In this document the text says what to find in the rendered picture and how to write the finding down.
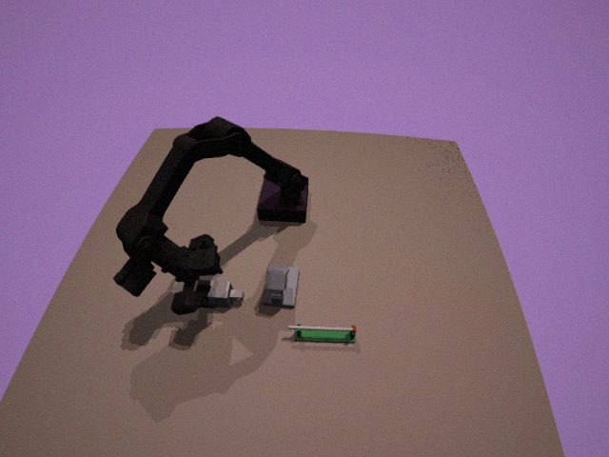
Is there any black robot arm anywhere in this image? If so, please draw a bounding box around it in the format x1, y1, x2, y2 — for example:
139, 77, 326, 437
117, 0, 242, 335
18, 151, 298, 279
113, 116, 308, 296

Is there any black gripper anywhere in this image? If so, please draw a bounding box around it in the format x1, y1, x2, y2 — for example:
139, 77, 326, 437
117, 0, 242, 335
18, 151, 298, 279
161, 234, 217, 315

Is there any grey tapered pin with red cap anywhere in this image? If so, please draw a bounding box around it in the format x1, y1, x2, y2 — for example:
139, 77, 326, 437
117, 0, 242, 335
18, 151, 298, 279
287, 326, 356, 333

